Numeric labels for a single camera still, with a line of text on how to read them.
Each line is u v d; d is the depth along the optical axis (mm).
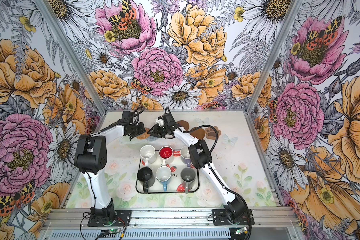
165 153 952
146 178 852
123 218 742
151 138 1050
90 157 554
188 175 856
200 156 730
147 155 962
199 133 1053
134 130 891
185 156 957
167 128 920
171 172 780
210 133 1082
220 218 733
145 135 1052
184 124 1131
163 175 852
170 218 761
